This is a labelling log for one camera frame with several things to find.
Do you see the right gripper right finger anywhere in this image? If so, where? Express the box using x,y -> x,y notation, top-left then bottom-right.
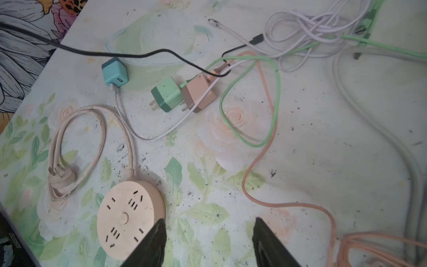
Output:
252,217 -> 301,267

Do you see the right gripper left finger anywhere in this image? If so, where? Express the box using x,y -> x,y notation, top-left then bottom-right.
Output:
121,219 -> 167,267

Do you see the round pink power socket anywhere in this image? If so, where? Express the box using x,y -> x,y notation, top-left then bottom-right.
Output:
97,181 -> 166,261

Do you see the teal charger with white cable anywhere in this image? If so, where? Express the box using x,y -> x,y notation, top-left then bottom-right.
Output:
101,57 -> 129,87

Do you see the green charger adapter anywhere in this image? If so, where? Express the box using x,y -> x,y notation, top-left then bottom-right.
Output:
150,76 -> 183,112

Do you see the pink charger adapter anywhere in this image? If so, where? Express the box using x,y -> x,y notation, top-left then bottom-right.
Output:
181,73 -> 217,113

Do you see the pink usb cable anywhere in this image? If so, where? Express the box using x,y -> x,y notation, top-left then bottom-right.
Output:
213,51 -> 427,267

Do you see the pink socket cord with plug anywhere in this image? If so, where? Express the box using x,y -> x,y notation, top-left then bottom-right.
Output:
46,105 -> 136,202

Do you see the black usb cable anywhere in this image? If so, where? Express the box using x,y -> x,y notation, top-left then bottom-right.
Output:
0,21 -> 265,78

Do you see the green usb cable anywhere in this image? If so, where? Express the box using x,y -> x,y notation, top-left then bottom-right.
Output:
179,0 -> 427,149

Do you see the lilac usb cable bundle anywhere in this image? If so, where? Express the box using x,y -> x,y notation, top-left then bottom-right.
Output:
208,0 -> 371,73

